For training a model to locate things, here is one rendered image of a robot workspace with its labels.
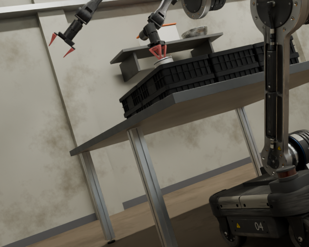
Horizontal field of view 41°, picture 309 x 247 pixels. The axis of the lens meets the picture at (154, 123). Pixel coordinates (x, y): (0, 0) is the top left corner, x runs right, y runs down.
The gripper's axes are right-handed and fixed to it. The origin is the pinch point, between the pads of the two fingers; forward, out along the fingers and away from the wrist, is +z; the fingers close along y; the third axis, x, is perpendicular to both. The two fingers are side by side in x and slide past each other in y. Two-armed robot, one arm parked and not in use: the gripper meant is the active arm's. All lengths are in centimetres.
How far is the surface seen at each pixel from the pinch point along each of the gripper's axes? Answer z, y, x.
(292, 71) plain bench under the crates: 33, 11, 61
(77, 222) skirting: 92, -134, -216
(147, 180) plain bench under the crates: 57, 27, -19
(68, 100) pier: -35, -158, -190
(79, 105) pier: -25, -166, -184
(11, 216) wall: 60, -87, -251
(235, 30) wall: -66, -384, -44
